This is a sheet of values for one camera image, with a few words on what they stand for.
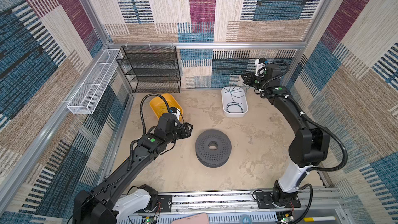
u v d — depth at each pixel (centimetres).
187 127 70
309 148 48
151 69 110
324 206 73
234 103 112
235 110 109
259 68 76
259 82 73
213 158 82
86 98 91
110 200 40
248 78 75
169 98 110
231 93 98
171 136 60
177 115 67
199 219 69
